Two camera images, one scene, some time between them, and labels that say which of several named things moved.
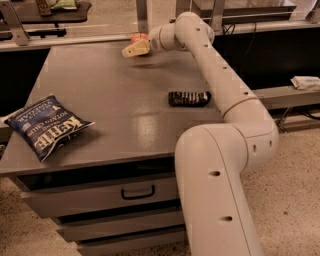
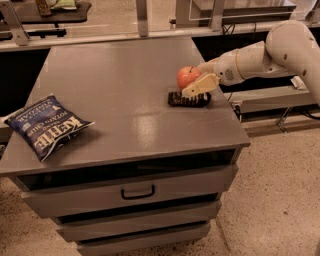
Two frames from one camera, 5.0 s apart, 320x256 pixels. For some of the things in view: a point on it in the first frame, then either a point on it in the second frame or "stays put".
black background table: x=28 y=12 stays put
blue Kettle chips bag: x=45 y=125 stays put
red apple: x=137 y=36 to x=186 y=75
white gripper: x=154 y=43 to x=224 y=69
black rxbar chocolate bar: x=189 y=98 stays put
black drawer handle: x=138 y=197 stays put
